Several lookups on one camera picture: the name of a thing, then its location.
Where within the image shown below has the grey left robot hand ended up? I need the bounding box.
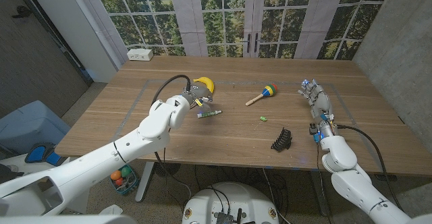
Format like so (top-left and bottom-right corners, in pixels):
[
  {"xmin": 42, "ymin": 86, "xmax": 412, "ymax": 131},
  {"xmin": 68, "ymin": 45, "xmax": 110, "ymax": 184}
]
[{"xmin": 182, "ymin": 82, "xmax": 214, "ymax": 110}]

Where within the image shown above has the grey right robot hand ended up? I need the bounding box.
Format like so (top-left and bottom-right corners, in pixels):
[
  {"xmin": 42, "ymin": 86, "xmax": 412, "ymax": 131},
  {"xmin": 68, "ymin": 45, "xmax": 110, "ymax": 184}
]
[{"xmin": 297, "ymin": 79, "xmax": 335, "ymax": 141}]

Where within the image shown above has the white green marker body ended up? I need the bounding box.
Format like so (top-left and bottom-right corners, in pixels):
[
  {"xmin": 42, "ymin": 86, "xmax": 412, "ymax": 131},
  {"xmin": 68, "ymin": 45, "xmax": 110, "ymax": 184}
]
[{"xmin": 197, "ymin": 109, "xmax": 223, "ymax": 119}]

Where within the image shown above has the yellow toy banana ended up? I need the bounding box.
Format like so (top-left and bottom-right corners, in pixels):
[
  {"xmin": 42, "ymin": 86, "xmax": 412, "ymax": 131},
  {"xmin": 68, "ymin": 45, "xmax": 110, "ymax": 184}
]
[{"xmin": 192, "ymin": 76, "xmax": 215, "ymax": 94}]

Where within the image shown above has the colourful wooden maraca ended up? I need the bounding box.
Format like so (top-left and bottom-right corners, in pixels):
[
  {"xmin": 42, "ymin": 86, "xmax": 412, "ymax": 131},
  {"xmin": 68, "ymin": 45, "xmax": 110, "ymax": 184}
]
[{"xmin": 245, "ymin": 83, "xmax": 279, "ymax": 107}]

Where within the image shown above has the black hair clip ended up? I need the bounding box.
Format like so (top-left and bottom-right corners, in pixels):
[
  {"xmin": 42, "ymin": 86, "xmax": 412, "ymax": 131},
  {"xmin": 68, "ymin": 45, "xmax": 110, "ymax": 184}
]
[{"xmin": 271, "ymin": 127, "xmax": 293, "ymax": 152}]

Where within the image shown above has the white power outlet box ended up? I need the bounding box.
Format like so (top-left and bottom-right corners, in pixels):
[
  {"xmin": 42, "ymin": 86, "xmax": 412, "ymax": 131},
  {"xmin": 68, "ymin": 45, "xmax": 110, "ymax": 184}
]
[{"xmin": 126, "ymin": 48, "xmax": 154, "ymax": 62}]

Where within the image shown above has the printed window backdrop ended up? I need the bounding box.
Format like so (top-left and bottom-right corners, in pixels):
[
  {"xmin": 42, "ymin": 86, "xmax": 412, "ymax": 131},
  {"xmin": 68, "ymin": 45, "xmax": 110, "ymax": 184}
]
[{"xmin": 72, "ymin": 0, "xmax": 396, "ymax": 61}]

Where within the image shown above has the black round fan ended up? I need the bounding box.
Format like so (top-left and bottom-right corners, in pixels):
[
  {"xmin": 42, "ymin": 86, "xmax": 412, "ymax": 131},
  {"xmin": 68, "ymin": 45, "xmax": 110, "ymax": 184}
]
[{"xmin": 155, "ymin": 162, "xmax": 182, "ymax": 177}]

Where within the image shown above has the table leg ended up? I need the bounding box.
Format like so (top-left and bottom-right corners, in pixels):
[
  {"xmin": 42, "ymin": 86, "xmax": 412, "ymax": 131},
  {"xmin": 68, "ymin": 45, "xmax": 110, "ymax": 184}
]
[
  {"xmin": 310, "ymin": 169, "xmax": 331, "ymax": 217},
  {"xmin": 134, "ymin": 161, "xmax": 155, "ymax": 204}
]

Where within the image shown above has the white robot torso base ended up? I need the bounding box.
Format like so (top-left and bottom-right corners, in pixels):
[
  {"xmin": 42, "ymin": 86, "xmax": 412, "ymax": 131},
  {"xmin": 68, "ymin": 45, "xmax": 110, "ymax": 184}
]
[{"xmin": 182, "ymin": 181, "xmax": 280, "ymax": 224}]

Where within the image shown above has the basket of colourful balls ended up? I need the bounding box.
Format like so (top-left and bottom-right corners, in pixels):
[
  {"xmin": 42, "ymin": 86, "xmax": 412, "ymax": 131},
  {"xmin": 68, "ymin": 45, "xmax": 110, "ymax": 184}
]
[{"xmin": 109, "ymin": 165, "xmax": 140, "ymax": 196}]

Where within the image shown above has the white paper piece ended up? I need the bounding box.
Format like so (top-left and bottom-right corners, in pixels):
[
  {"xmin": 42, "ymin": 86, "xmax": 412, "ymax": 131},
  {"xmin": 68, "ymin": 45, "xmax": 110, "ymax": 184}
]
[{"xmin": 99, "ymin": 204, "xmax": 124, "ymax": 216}]

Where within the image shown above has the blue grey storage bin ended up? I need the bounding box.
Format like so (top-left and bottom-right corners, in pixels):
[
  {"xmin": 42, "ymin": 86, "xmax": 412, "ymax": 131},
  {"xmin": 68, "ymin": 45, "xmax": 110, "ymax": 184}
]
[{"xmin": 0, "ymin": 99, "xmax": 72, "ymax": 156}]

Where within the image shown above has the blue black pad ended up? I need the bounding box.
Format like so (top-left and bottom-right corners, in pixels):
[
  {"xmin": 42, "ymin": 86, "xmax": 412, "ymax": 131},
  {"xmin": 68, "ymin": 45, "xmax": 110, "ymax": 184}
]
[{"xmin": 24, "ymin": 142, "xmax": 63, "ymax": 167}]

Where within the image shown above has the black trouser leg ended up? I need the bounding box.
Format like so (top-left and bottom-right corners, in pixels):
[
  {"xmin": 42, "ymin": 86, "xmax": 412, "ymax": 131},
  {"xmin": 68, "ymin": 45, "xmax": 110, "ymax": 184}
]
[{"xmin": 0, "ymin": 163, "xmax": 24, "ymax": 184}]

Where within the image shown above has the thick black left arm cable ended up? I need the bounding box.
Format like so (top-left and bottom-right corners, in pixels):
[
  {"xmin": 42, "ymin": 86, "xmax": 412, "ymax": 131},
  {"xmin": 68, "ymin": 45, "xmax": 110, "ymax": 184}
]
[{"xmin": 151, "ymin": 74, "xmax": 192, "ymax": 105}]

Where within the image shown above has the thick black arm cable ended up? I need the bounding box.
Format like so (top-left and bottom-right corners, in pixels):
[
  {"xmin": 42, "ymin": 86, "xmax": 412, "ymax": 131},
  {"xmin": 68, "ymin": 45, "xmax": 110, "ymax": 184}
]
[
  {"xmin": 337, "ymin": 124, "xmax": 404, "ymax": 211},
  {"xmin": 151, "ymin": 74, "xmax": 192, "ymax": 105}
]

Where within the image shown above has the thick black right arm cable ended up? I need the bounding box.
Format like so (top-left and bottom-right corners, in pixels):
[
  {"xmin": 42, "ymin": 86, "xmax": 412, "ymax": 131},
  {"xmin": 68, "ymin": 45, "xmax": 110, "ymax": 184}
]
[{"xmin": 337, "ymin": 124, "xmax": 404, "ymax": 211}]

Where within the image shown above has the black door handle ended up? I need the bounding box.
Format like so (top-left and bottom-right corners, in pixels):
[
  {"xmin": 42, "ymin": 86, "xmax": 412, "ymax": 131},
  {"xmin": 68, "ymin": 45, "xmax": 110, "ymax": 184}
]
[{"xmin": 11, "ymin": 5, "xmax": 33, "ymax": 19}]

